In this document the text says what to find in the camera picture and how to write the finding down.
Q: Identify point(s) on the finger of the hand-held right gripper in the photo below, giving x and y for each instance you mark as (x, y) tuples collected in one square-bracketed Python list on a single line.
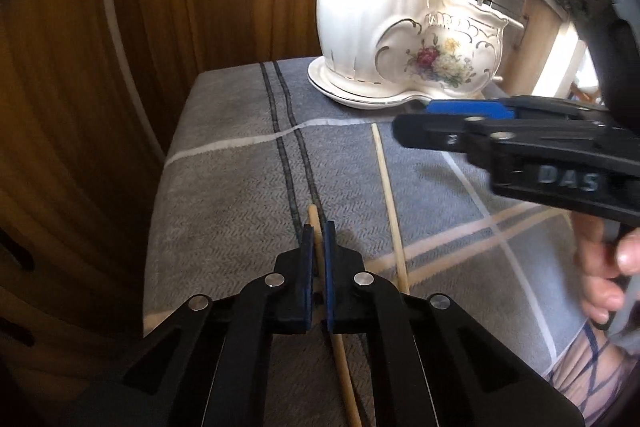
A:
[(435, 129), (470, 107)]

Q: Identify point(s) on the wooden chopstick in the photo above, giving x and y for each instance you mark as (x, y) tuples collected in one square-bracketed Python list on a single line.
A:
[(345, 377), (390, 207)]

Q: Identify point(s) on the person's right hand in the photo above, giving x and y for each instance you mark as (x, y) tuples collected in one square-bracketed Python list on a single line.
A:
[(600, 297)]

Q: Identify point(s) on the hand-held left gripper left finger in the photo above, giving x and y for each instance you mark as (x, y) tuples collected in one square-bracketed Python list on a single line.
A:
[(306, 267)]

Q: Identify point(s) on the white ceramic double utensil holder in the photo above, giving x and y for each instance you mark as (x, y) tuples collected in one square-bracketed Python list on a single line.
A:
[(360, 22)]

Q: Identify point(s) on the person's patterned clothing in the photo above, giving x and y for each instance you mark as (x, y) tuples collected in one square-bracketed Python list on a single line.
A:
[(585, 377)]

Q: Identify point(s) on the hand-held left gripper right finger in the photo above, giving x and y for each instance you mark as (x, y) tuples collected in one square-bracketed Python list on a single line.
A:
[(330, 267)]

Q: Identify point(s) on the wooden cabinet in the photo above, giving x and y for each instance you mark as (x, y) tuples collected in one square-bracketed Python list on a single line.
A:
[(75, 107)]

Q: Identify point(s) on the grey checked cloth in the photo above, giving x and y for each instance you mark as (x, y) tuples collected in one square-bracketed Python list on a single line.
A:
[(225, 187)]

